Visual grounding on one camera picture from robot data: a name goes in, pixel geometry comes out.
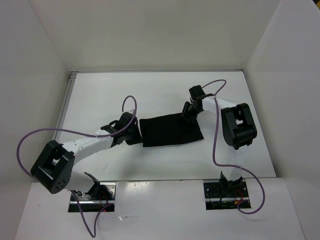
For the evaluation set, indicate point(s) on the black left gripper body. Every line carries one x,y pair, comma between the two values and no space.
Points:
132,136

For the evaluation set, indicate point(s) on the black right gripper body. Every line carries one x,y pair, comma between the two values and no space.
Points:
193,113

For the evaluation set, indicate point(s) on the black skirt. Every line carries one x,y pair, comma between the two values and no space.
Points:
169,130

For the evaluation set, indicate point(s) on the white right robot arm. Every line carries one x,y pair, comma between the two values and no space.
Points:
238,131

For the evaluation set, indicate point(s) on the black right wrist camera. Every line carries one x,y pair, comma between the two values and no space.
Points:
196,92

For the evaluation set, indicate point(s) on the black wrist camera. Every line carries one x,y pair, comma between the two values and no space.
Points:
126,120
196,92

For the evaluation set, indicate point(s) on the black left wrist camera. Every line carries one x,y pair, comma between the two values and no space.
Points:
126,120

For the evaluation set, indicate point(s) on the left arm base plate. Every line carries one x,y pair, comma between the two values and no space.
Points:
99,198

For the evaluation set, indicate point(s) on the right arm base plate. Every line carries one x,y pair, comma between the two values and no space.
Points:
215,199

